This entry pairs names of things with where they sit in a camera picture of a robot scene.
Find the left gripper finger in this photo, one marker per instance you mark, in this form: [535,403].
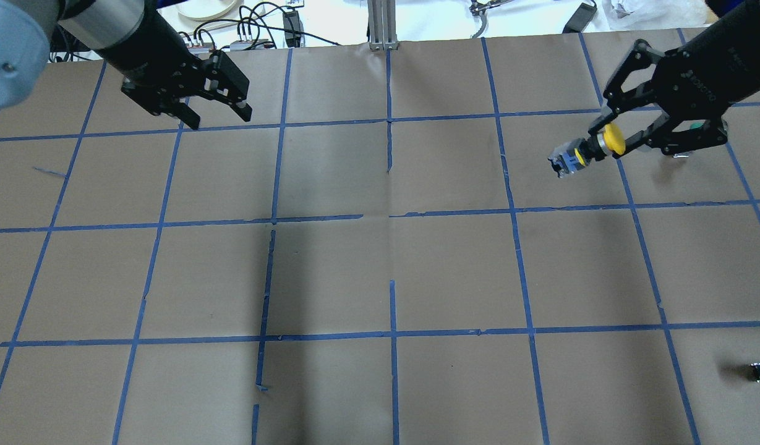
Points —
[243,111]
[187,116]

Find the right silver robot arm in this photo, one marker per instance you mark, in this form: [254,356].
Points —
[727,54]

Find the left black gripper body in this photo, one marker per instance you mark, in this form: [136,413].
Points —
[140,48]

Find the aluminium frame post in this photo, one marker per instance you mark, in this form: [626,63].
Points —
[382,33]

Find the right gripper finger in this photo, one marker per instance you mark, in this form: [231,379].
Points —
[622,147]
[598,124]

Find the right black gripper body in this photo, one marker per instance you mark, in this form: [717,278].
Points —
[720,59]

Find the black power adapter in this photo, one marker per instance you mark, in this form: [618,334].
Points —
[580,18]

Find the yellow push button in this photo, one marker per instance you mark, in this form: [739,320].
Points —
[576,155]

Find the white tray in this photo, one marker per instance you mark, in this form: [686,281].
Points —
[188,15]

